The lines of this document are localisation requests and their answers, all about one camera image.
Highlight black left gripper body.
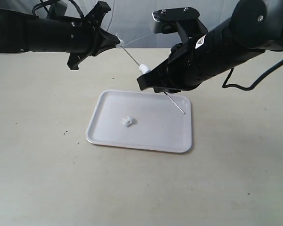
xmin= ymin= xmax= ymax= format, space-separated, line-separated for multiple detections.
xmin=67 ymin=0 xmax=111 ymax=70

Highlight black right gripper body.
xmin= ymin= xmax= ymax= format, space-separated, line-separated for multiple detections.
xmin=155 ymin=32 xmax=229 ymax=95

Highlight white foam piece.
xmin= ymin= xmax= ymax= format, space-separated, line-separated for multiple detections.
xmin=121 ymin=115 xmax=134 ymax=127
xmin=116 ymin=33 xmax=125 ymax=48
xmin=138 ymin=64 xmax=151 ymax=74

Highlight thin metal skewer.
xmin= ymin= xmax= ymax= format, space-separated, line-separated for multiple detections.
xmin=122 ymin=47 xmax=186 ymax=115

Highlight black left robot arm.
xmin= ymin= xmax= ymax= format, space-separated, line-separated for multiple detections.
xmin=0 ymin=0 xmax=121 ymax=70

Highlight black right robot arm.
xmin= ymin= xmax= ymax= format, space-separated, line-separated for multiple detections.
xmin=137 ymin=0 xmax=283 ymax=93

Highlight grey wrinkled backdrop curtain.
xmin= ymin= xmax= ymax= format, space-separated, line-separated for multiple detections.
xmin=0 ymin=0 xmax=283 ymax=49

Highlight white rectangular plastic tray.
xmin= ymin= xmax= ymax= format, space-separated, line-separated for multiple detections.
xmin=85 ymin=89 xmax=193 ymax=153

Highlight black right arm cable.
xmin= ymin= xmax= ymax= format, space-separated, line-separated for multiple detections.
xmin=221 ymin=53 xmax=283 ymax=91

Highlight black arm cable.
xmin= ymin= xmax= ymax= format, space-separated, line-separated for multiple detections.
xmin=221 ymin=53 xmax=283 ymax=91
xmin=32 ymin=0 xmax=85 ymax=24

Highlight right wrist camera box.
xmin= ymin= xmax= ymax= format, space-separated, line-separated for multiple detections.
xmin=151 ymin=7 xmax=200 ymax=34

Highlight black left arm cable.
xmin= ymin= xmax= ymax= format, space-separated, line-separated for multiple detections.
xmin=32 ymin=0 xmax=85 ymax=24

